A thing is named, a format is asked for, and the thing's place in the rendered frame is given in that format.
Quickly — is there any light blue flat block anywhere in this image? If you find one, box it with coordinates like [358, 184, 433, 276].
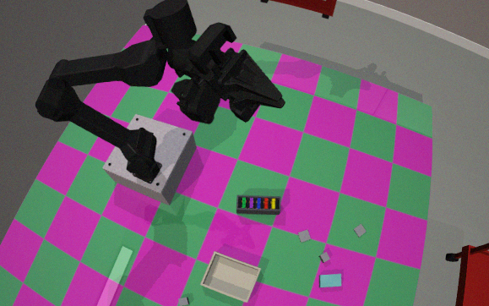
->
[318, 274, 342, 287]

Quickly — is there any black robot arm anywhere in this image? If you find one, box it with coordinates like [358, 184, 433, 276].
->
[35, 0, 228, 183]

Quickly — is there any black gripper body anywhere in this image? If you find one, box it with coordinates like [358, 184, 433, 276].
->
[185, 22, 260, 122]

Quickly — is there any beige shallow tray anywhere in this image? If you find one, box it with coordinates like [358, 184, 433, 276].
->
[200, 251, 261, 302]

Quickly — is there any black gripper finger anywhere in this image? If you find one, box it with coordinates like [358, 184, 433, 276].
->
[232, 90, 285, 111]
[217, 49, 282, 101]

